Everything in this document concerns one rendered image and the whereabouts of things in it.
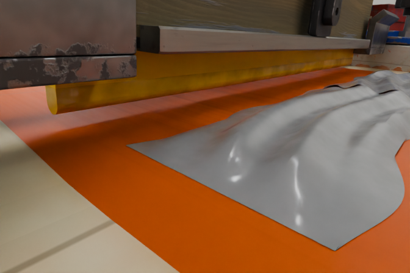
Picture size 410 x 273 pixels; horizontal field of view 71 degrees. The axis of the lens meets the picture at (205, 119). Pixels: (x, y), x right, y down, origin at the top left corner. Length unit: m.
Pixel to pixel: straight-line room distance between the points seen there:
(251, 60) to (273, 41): 0.03
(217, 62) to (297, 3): 0.09
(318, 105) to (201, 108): 0.06
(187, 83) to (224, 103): 0.02
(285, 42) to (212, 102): 0.06
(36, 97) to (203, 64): 0.09
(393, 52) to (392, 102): 0.29
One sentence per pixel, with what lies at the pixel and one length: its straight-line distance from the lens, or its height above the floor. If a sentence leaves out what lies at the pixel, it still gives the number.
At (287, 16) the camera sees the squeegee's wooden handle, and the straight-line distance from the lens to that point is 0.22.
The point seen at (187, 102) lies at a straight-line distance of 0.16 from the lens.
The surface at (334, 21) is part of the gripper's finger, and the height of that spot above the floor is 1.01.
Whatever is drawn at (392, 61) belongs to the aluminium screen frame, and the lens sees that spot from 0.49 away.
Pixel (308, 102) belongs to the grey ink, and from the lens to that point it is 0.16.
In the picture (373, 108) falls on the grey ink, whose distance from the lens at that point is 0.17.
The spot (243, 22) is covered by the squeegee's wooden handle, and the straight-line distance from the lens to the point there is 0.17.
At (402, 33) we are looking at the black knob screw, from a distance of 0.51.
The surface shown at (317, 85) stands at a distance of 0.27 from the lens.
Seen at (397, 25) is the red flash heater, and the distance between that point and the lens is 1.16.
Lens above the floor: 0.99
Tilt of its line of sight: 17 degrees down
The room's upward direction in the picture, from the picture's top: 3 degrees clockwise
